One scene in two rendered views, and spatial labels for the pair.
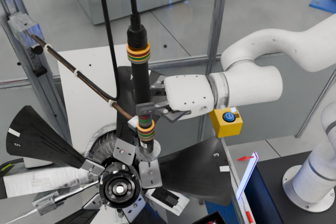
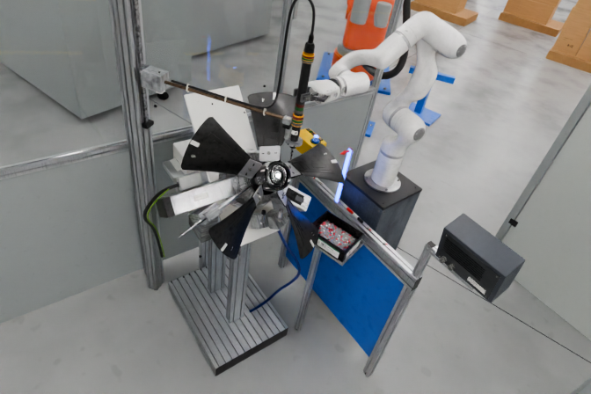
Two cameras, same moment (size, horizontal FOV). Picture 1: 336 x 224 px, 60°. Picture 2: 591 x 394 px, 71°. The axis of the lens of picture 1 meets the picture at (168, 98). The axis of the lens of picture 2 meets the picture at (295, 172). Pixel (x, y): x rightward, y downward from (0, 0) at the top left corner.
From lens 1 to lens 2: 108 cm
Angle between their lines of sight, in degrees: 25
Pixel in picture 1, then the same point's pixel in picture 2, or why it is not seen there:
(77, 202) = (148, 302)
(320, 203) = (393, 186)
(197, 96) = (331, 87)
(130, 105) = (266, 119)
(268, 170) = (353, 176)
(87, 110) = not seen: hidden behind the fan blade
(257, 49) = (350, 63)
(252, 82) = (355, 78)
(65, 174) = (219, 188)
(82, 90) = not seen: hidden behind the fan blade
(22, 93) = (103, 162)
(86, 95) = not seen: hidden behind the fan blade
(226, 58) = (334, 70)
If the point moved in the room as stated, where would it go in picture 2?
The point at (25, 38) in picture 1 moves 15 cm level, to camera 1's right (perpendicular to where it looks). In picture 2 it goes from (161, 83) to (199, 80)
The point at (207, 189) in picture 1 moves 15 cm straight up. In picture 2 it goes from (328, 173) to (335, 144)
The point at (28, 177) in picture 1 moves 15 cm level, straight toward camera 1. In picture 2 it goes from (191, 193) to (226, 207)
